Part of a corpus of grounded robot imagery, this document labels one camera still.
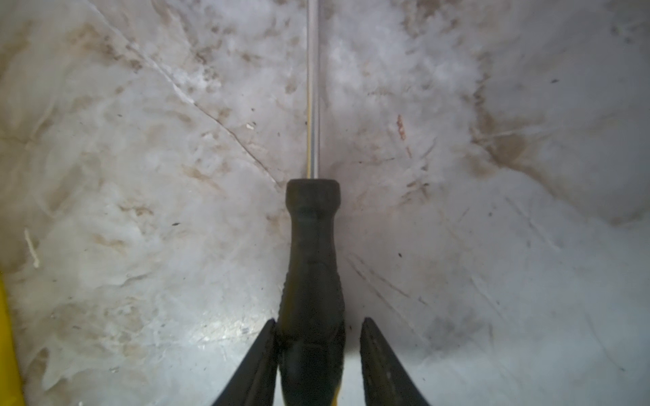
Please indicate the yellow plastic bin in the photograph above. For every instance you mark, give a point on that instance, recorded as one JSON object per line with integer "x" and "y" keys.
{"x": 10, "y": 380}

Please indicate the black yellow handled screwdriver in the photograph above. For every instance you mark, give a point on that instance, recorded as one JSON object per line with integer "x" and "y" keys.
{"x": 311, "y": 325}

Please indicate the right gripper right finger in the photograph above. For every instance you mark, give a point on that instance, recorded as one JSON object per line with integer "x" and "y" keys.
{"x": 385, "y": 381}

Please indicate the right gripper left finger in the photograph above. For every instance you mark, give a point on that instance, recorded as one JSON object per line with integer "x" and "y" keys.
{"x": 254, "y": 381}

